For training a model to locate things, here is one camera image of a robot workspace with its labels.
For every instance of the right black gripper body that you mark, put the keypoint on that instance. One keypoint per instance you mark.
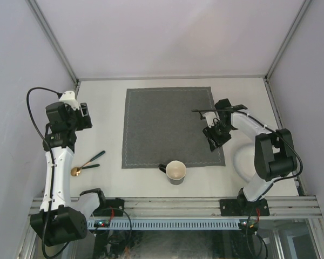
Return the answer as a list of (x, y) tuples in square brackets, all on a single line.
[(219, 132)]

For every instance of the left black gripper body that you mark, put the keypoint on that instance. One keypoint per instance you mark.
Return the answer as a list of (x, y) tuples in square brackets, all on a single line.
[(83, 122)]

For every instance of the white bowl plate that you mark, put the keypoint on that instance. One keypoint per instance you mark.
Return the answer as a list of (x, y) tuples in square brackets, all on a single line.
[(243, 162)]

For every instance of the grey cloth napkin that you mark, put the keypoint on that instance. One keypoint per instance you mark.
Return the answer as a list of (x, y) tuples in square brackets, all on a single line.
[(162, 125)]

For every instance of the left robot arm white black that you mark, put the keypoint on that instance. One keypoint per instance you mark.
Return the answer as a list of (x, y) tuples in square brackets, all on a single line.
[(59, 220)]

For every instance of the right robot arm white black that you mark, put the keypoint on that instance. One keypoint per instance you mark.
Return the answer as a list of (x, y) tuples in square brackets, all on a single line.
[(274, 155)]

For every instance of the dark mug cream inside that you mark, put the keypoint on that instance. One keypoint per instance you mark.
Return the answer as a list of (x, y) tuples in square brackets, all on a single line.
[(175, 171)]

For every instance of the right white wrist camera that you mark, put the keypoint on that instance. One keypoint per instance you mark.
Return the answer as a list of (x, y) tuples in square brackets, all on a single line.
[(211, 118)]

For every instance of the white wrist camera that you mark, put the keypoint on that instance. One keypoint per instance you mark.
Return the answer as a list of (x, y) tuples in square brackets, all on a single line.
[(211, 118), (69, 98)]

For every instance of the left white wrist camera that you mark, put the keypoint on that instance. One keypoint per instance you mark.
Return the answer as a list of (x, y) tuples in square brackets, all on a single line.
[(69, 98)]

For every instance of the gold fork green handle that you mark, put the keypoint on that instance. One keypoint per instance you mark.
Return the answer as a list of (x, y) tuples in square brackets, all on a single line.
[(91, 166)]

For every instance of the gold spoon green handle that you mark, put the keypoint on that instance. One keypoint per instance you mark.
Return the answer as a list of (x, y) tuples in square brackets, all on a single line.
[(77, 170)]

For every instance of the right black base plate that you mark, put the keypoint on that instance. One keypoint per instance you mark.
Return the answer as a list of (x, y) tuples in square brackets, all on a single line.
[(234, 207)]

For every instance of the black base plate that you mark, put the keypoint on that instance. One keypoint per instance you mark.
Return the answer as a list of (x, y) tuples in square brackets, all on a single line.
[(234, 207), (111, 207)]

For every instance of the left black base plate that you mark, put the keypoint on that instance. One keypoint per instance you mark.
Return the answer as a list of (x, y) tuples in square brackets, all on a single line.
[(111, 207)]

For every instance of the blue slotted cable duct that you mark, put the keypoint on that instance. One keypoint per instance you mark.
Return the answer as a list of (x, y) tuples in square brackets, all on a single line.
[(164, 224)]

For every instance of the aluminium front rail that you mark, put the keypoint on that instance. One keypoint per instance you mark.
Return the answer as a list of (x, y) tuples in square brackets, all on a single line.
[(285, 207)]

